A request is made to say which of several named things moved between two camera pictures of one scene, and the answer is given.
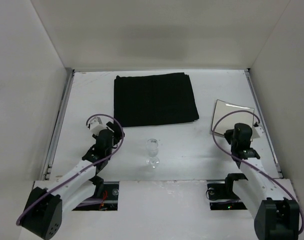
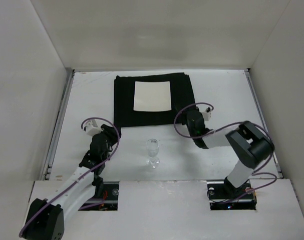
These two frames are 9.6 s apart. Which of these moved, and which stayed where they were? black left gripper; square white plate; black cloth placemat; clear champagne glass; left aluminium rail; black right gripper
Moved: black right gripper; square white plate
Stayed: black left gripper; left aluminium rail; clear champagne glass; black cloth placemat
